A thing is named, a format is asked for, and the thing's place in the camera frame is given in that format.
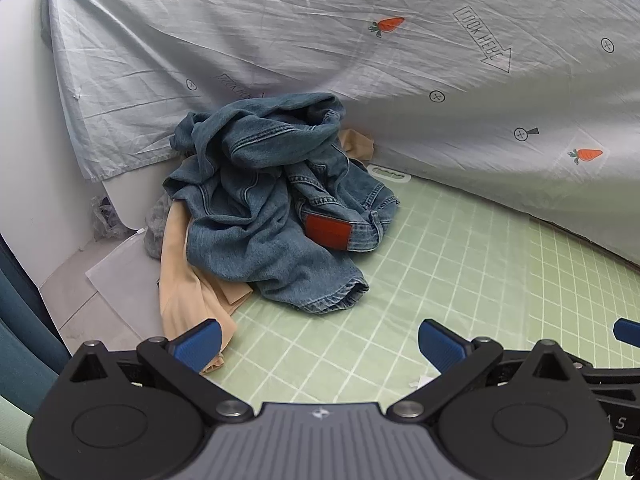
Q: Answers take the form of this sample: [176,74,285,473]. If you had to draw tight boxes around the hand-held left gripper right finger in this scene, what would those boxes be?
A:
[387,319,588,422]

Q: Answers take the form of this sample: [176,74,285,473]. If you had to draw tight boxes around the crumpled clear plastic bag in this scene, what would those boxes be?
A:
[90,195,137,242]

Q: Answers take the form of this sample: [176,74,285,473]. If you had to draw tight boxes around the beige garment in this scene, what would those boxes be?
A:
[159,129,376,376]

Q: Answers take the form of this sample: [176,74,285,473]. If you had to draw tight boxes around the green grid mat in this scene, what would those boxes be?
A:
[202,162,640,480]

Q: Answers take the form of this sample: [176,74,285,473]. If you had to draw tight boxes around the light blue printed bedsheet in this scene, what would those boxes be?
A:
[42,0,640,273]

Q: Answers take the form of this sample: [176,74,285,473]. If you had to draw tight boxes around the pale green cloth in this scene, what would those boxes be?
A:
[0,394,45,480]

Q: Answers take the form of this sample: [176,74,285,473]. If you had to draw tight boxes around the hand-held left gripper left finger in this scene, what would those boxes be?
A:
[59,319,253,422]

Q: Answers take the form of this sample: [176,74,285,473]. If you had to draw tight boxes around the blue plaid shirt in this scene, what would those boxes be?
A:
[144,194,175,261]

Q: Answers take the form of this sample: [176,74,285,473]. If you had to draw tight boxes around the blue denim jeans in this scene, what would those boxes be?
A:
[162,92,401,316]

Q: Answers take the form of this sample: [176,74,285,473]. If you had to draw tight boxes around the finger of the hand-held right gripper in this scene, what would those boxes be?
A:
[570,356,640,395]
[613,317,640,350]

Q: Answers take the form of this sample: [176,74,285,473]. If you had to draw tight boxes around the white panel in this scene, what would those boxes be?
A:
[102,157,180,233]

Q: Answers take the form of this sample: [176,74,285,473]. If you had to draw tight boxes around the clear plastic sheet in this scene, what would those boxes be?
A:
[85,230,168,342]

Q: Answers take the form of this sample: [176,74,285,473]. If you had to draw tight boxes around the teal fabric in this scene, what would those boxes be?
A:
[0,232,73,413]

